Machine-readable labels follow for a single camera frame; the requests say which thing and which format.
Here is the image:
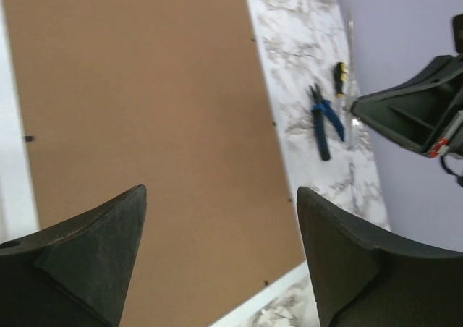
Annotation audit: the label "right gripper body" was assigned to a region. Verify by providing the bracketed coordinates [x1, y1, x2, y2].
[451, 14, 463, 54]

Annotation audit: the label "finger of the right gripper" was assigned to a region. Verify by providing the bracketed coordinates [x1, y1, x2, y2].
[351, 54, 462, 158]

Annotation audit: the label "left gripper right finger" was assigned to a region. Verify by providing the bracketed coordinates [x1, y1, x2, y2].
[297, 187, 462, 326]

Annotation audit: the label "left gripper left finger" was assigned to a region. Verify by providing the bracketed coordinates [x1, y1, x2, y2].
[1, 185, 147, 327]

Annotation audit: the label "clear tester screwdriver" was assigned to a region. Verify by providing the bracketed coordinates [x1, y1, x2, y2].
[347, 9, 360, 151]

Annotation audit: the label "white picture frame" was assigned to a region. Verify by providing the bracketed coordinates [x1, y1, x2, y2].
[3, 0, 304, 326]

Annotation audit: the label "black yellow screwdriver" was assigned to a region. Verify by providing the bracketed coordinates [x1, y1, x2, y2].
[333, 62, 347, 98]

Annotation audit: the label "blue handled pliers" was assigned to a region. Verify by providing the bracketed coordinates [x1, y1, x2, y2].
[308, 84, 345, 161]

